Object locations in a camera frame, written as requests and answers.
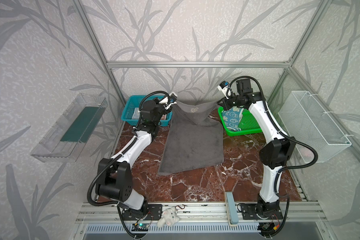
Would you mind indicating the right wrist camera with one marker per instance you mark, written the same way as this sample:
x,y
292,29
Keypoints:
x,y
226,89

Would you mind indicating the teal plastic basket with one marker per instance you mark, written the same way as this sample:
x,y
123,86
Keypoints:
x,y
134,102

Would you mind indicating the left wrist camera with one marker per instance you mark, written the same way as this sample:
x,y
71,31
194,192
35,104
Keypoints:
x,y
167,102

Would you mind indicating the clear plastic wall bin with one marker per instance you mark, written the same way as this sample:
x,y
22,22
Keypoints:
x,y
67,138

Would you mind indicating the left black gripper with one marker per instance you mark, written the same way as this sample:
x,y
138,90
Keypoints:
x,y
165,106

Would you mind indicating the green plastic basket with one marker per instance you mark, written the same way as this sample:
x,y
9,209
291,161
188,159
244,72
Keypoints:
x,y
248,123

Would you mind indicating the white plush toy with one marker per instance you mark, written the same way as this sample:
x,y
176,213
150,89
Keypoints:
x,y
169,218

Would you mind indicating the grey towel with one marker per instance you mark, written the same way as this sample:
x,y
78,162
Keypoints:
x,y
194,140

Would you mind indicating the green lit circuit board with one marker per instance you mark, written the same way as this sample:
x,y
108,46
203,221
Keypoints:
x,y
140,227

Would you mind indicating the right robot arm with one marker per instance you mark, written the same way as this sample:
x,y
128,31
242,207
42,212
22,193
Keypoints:
x,y
279,146

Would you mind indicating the printed rabbit towel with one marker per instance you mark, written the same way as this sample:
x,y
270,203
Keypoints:
x,y
136,114

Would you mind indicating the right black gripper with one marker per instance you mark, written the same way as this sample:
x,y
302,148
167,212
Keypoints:
x,y
225,100

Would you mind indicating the pink item in wire basket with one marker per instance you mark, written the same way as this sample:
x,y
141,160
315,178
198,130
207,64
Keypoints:
x,y
306,154

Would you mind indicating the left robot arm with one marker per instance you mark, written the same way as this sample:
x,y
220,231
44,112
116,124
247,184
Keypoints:
x,y
113,184

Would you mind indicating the white wire mesh basket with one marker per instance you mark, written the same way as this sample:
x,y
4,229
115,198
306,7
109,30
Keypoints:
x,y
305,119

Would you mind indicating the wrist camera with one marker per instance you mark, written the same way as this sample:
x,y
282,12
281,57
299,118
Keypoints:
x,y
226,89
167,102

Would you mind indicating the teal patterned towel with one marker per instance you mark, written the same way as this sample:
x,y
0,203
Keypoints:
x,y
232,119

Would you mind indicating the grey blue sponge block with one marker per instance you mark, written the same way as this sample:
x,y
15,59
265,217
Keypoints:
x,y
231,209

